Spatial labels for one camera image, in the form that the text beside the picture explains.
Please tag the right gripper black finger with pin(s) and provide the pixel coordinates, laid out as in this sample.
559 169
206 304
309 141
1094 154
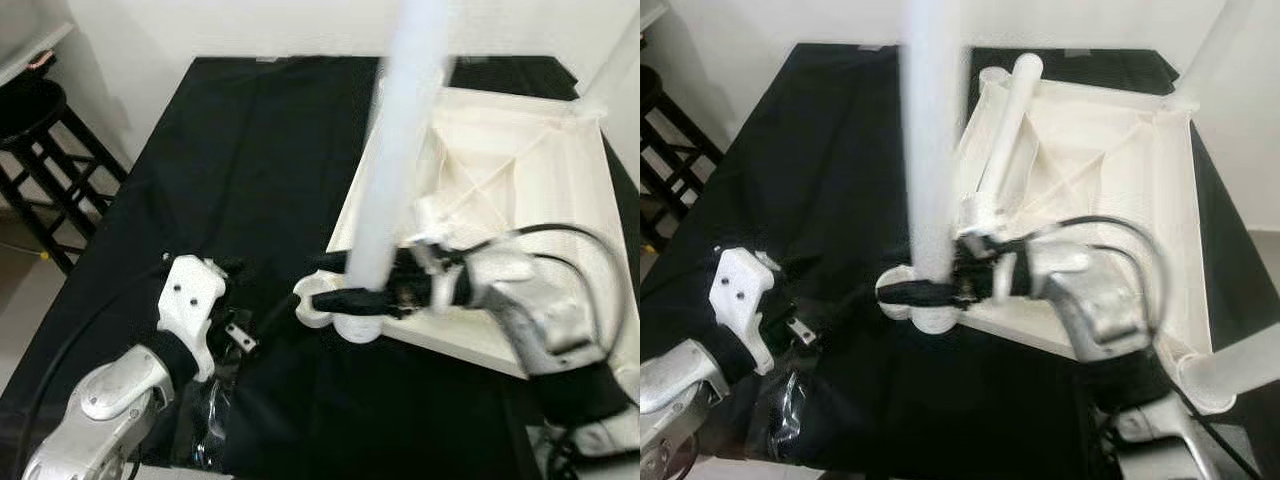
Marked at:
328 264
920 295
355 302

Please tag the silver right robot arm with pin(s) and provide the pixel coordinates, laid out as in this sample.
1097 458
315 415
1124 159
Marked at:
540 310
1100 310

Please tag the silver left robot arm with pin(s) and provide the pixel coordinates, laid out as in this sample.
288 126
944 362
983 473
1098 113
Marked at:
110 400
680 390

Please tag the clear tape patch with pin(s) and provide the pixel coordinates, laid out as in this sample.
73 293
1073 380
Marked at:
270 60
1075 50
870 47
465 60
790 415
205 425

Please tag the black tablecloth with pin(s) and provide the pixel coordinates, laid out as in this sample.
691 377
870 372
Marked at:
830 150
250 150

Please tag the black stool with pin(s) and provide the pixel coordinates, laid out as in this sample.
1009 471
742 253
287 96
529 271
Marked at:
50 170
680 150

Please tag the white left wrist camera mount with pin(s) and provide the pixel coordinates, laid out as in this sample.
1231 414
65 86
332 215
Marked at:
745 290
190 300

